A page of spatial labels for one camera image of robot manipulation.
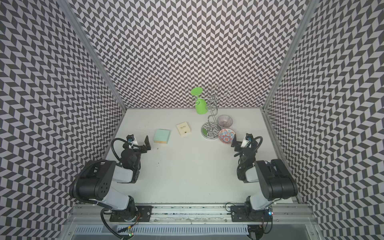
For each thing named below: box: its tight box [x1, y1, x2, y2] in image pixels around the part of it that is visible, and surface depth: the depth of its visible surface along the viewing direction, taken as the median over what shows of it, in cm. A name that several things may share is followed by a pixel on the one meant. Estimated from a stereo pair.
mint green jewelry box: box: [153, 128, 171, 144], surface depth 101 cm
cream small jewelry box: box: [176, 121, 191, 138], surface depth 105 cm
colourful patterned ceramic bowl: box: [218, 128, 236, 144], surface depth 102 cm
